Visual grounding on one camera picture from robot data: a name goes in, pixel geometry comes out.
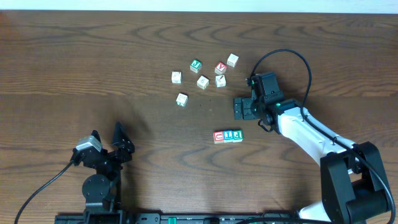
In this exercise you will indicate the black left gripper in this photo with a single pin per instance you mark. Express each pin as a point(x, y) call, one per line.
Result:
point(122, 155)

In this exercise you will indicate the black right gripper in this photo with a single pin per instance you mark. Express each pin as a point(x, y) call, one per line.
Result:
point(247, 113)

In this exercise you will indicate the green letter F wooden block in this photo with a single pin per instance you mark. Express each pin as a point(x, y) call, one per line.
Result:
point(238, 136)

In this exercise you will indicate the blue letter L wooden block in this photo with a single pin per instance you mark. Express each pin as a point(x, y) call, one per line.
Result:
point(228, 136)

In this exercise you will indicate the red letter U wooden block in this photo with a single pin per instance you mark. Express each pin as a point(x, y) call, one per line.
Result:
point(218, 137)

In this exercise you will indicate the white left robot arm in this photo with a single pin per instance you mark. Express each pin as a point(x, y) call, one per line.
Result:
point(102, 191)

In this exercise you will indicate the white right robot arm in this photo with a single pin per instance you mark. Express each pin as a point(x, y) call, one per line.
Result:
point(353, 179)

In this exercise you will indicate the plain pictured wooden block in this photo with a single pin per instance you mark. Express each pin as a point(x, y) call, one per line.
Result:
point(220, 81)

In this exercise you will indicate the red letter A wooden block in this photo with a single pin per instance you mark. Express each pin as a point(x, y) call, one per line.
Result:
point(220, 68)

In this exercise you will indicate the red letter M wooden block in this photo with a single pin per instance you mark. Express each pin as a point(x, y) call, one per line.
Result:
point(232, 60)

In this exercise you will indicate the yellow framed wooden block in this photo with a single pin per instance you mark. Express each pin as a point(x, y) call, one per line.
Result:
point(203, 82)

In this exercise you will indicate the green letter J wooden block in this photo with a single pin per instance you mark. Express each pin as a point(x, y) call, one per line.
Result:
point(195, 65)

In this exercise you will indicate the plain block left near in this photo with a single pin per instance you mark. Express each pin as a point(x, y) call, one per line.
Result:
point(181, 99)

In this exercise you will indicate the dark green side wooden block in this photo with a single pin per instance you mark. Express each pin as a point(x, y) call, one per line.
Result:
point(176, 77)

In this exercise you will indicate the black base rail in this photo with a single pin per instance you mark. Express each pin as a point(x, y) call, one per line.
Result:
point(156, 218)

